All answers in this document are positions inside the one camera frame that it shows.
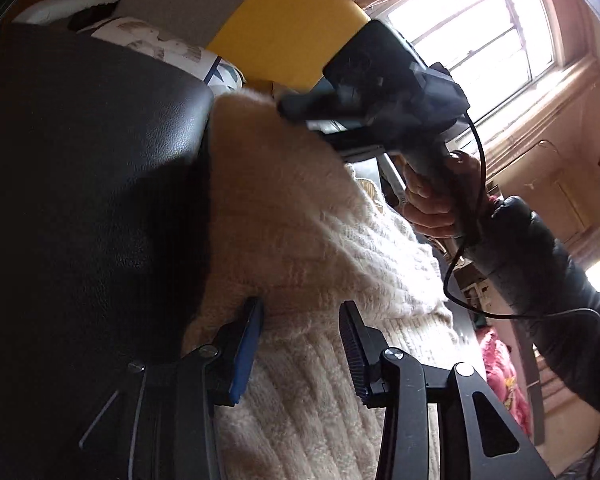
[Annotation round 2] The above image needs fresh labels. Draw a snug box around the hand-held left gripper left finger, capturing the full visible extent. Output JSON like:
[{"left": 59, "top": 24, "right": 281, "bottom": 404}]
[{"left": 65, "top": 296, "right": 266, "bottom": 480}]

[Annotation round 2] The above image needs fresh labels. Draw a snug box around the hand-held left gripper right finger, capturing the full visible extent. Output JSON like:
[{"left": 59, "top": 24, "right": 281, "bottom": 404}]
[{"left": 339, "top": 301, "right": 556, "bottom": 480}]

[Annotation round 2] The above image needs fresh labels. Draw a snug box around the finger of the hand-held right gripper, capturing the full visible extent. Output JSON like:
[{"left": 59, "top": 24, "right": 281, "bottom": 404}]
[{"left": 278, "top": 85, "right": 341, "bottom": 124}]

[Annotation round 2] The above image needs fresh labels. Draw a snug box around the cream knit sweater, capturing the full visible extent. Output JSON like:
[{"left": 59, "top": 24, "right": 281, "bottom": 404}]
[{"left": 180, "top": 91, "right": 456, "bottom": 480}]

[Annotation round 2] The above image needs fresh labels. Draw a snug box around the person's right forearm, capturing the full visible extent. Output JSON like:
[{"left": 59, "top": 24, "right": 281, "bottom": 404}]
[{"left": 472, "top": 195, "right": 600, "bottom": 423}]

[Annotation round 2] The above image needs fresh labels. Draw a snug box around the person's right hand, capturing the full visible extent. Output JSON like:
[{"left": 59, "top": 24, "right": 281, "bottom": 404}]
[{"left": 402, "top": 151, "right": 487, "bottom": 241}]

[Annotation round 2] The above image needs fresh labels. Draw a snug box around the grey yellow blue sofa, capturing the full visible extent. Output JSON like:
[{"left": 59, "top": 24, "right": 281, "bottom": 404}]
[{"left": 12, "top": 0, "right": 371, "bottom": 96}]

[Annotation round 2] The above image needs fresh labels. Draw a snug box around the barred window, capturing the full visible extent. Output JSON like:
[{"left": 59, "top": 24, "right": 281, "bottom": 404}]
[{"left": 375, "top": 0, "right": 561, "bottom": 126}]

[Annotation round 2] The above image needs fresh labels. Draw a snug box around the pink ruffled bedspread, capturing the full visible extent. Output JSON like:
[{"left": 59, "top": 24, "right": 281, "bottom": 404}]
[{"left": 480, "top": 327, "right": 531, "bottom": 436}]

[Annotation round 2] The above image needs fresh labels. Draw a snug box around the geometric print pillow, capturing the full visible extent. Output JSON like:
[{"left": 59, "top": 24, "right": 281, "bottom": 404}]
[{"left": 90, "top": 16, "right": 246, "bottom": 96}]

